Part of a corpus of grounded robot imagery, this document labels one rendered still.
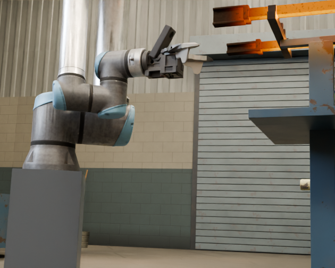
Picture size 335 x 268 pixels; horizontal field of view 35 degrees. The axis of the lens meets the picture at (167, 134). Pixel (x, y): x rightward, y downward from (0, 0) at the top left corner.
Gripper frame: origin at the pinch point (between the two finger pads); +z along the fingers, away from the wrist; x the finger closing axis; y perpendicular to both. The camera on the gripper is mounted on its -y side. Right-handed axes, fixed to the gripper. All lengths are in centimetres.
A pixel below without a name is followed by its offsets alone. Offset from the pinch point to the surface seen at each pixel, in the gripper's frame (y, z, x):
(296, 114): 28, 31, 32
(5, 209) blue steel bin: 43, -341, -349
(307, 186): 36, 22, -69
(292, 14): 1.3, 29.1, 24.5
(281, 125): 28.3, 25.9, 22.3
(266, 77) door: -224, -133, -811
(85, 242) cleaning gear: 89, -414, -664
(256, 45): 0.7, 15.7, 2.2
